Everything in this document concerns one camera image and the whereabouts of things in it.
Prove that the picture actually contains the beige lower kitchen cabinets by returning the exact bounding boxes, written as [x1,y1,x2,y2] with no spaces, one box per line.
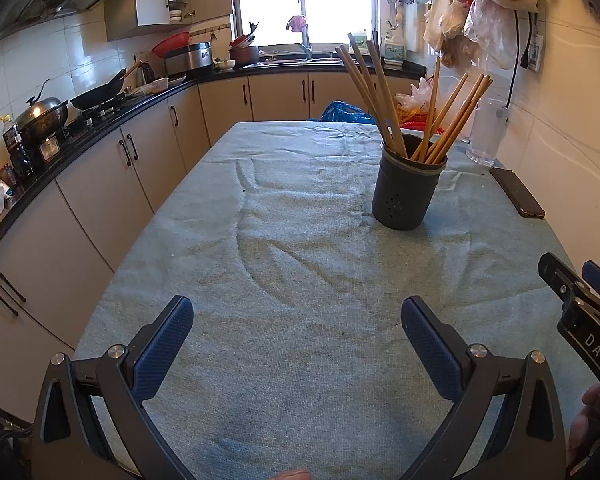
[0,70,426,421]

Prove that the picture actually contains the kitchen faucet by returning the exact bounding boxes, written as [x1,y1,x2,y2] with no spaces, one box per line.
[300,24,313,60]

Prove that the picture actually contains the right hand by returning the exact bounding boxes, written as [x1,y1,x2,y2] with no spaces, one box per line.
[566,384,600,465]

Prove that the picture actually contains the left hand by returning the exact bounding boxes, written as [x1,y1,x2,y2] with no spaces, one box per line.
[271,469,312,480]

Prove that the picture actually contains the dark phone on table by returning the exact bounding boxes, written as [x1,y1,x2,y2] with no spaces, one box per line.
[490,167,545,219]

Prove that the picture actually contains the clear glass cup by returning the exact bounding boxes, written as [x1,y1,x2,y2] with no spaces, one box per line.
[466,99,509,167]

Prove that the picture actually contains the black chopstick holder cup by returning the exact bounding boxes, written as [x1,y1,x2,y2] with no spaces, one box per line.
[372,145,448,231]

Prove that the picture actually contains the chopstick in cup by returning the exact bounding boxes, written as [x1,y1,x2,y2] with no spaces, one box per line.
[429,75,496,165]

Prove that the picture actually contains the red stool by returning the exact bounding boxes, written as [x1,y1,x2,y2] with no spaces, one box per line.
[401,120,444,134]

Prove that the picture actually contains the teal towel table cover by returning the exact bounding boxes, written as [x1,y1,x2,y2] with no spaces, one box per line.
[76,122,594,479]

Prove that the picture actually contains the blue plastic bag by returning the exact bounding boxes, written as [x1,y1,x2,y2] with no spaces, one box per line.
[314,100,375,125]

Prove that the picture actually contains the hanging plastic bags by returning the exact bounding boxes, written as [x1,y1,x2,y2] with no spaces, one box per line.
[424,0,539,70]

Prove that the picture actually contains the soy sauce bottle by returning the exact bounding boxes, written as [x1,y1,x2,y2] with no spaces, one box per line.
[0,115,33,182]

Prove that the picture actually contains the steel pot with lid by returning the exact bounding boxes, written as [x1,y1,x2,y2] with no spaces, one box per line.
[16,79,69,142]

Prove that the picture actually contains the black wok pan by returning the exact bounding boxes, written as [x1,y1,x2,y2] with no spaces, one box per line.
[71,61,142,110]

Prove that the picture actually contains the dark red pot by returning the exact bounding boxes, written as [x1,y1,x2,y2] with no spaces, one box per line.
[228,35,260,67]

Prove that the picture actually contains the silver rice cooker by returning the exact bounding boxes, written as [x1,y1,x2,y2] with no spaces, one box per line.
[163,41,213,76]

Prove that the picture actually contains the red basin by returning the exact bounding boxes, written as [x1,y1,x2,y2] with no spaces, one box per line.
[151,32,190,58]

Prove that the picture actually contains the black power cable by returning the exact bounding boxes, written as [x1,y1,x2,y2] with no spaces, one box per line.
[502,8,531,111]

